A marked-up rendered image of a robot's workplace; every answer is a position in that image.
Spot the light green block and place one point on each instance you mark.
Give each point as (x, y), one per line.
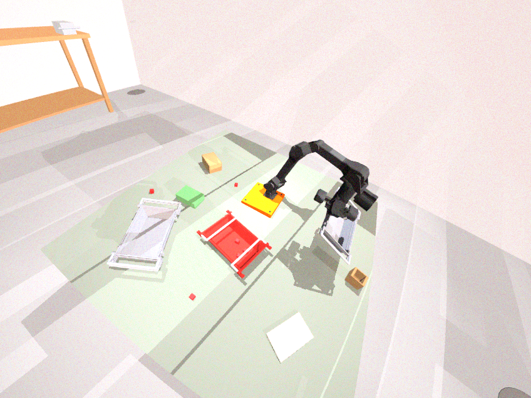
(190, 196)

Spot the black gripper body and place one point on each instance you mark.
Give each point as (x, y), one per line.
(321, 196)

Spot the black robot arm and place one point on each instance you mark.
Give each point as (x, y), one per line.
(355, 177)

